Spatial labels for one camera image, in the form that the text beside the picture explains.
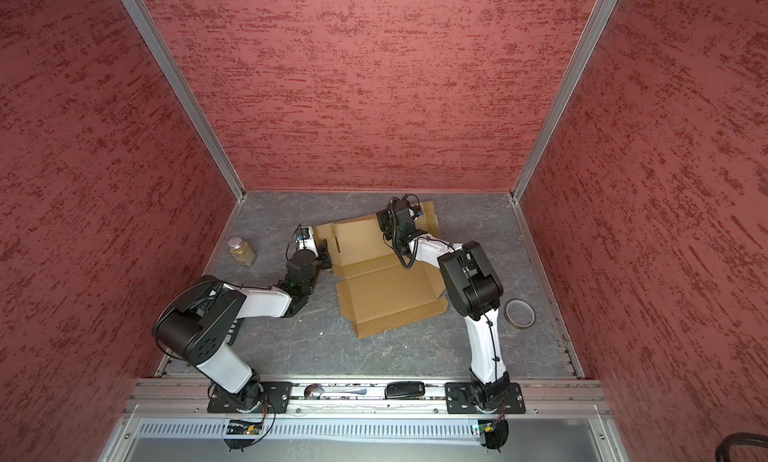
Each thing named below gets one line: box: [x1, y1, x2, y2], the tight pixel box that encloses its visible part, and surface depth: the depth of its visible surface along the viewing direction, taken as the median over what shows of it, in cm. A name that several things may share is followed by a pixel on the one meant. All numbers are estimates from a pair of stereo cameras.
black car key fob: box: [384, 381, 425, 400], surface depth 76 cm
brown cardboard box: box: [315, 201, 449, 339], surface depth 97 cm
